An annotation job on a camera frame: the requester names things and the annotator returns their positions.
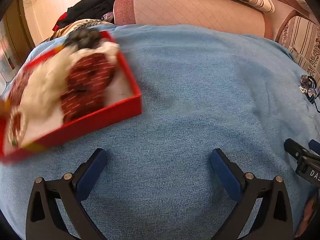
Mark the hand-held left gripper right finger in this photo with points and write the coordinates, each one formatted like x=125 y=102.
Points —
x=226 y=172

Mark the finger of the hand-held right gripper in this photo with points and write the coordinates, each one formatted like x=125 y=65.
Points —
x=315 y=147
x=296 y=148

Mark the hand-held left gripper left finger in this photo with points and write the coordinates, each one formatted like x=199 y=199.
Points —
x=92 y=172

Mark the red cardboard box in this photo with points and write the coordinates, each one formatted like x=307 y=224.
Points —
x=107 y=113

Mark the white scrunchie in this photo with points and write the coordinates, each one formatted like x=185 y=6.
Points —
x=47 y=85

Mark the blue blanket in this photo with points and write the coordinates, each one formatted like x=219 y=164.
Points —
x=187 y=92

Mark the dark red patterned scrunchie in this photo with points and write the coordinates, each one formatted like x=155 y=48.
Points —
x=87 y=80

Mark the striped floral cushion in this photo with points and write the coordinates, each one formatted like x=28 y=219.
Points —
x=300 y=37

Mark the grey black scrunchie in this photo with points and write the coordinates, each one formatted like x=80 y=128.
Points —
x=85 y=38

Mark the golden patterned cloth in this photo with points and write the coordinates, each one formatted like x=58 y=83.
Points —
x=75 y=26

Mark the wooden door with glass pane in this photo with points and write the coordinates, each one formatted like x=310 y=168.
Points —
x=12 y=42

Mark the red cloth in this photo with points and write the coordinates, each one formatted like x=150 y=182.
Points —
x=60 y=22

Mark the purple patterned cloth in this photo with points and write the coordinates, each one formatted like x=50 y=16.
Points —
x=108 y=17

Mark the black clothing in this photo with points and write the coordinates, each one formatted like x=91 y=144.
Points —
x=92 y=7

